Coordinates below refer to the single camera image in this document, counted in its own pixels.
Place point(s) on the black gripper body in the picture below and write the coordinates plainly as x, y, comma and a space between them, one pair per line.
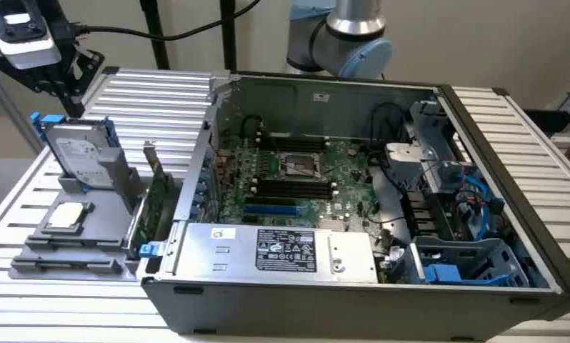
64, 43

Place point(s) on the green gpu card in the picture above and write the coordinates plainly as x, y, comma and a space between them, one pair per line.
158, 200

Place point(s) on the black RAM slot bank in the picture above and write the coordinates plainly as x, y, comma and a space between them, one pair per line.
294, 188
299, 141

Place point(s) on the short black expansion slot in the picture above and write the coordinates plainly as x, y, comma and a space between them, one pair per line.
251, 218

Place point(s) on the blue expansion slot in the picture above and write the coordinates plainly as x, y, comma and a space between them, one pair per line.
271, 210

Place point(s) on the thin black stand pole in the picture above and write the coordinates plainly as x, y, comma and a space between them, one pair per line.
159, 35

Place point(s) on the hard disk in blue caddy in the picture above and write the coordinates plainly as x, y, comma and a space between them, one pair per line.
78, 150

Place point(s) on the thick black stand pole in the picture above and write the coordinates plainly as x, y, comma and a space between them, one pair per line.
227, 35

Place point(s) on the silver CPU chip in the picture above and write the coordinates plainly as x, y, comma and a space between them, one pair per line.
71, 213

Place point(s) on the grey parts rack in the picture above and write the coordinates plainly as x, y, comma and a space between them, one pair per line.
99, 214

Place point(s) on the RAM stick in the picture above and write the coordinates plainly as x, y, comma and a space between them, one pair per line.
68, 264
75, 245

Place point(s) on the blue case latch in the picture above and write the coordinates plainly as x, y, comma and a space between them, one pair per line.
151, 249

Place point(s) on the CPU socket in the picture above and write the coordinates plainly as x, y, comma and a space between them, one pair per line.
295, 165

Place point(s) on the silver power supply unit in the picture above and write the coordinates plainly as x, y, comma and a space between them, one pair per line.
275, 252

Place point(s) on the green motherboard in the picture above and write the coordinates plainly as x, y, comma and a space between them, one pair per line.
347, 200

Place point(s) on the silver chipset heatsink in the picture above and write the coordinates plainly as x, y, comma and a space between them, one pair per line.
335, 225

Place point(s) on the grey fan shroud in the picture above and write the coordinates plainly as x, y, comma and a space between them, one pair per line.
402, 160

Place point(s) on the grey metal disk bay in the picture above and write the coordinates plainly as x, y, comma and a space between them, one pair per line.
437, 178

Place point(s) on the black open PC case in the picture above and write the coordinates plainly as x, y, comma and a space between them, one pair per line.
342, 307

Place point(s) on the blue drive cage latch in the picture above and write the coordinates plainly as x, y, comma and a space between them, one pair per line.
440, 274

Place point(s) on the grey drive cage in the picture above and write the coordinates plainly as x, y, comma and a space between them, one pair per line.
476, 257

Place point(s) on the black box on table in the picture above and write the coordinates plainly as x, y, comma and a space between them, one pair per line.
548, 121

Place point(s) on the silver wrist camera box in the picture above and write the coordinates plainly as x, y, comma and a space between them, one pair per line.
26, 39

